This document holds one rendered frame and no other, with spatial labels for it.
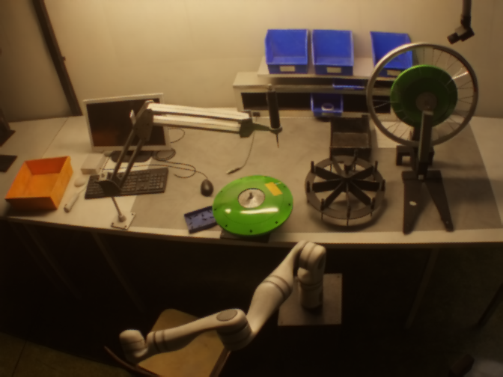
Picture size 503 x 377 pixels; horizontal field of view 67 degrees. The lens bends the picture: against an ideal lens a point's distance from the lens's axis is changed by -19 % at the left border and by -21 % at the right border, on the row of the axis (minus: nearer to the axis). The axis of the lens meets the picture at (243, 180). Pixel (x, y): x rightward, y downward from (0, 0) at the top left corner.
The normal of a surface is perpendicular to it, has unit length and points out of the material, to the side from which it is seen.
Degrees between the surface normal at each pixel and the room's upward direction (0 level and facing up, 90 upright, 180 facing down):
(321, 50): 90
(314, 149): 0
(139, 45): 90
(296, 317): 0
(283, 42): 90
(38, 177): 0
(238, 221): 21
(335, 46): 90
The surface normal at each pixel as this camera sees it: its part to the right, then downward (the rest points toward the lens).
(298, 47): -0.17, 0.70
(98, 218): -0.14, -0.72
